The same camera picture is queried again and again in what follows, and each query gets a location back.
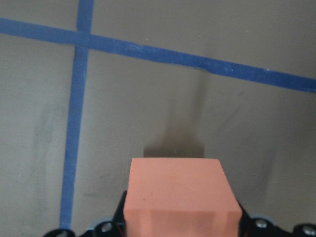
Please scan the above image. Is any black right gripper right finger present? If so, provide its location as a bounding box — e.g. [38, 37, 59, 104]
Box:
[238, 202, 316, 237]

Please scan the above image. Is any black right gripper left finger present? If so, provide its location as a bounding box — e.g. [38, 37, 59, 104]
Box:
[43, 191, 127, 237]

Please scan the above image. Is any orange foam block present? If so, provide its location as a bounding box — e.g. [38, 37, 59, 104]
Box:
[123, 158, 242, 237]

